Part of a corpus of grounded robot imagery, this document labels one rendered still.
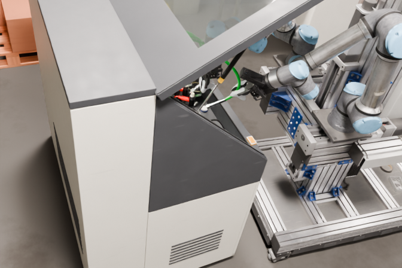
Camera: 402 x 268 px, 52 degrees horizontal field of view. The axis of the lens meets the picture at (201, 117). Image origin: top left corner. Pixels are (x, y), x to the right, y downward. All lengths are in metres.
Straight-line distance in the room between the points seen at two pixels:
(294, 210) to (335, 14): 2.29
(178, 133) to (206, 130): 0.12
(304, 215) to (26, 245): 1.72
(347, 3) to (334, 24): 0.24
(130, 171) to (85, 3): 0.71
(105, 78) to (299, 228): 1.70
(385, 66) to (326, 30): 2.74
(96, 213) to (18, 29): 2.39
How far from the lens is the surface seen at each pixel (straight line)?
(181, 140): 1.59
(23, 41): 3.93
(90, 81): 1.38
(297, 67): 1.67
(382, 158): 2.24
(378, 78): 1.82
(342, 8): 4.43
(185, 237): 2.21
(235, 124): 2.10
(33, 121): 3.48
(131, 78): 1.40
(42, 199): 2.97
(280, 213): 2.74
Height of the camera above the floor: 2.35
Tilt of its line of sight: 42 degrees down
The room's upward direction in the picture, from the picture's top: 10 degrees clockwise
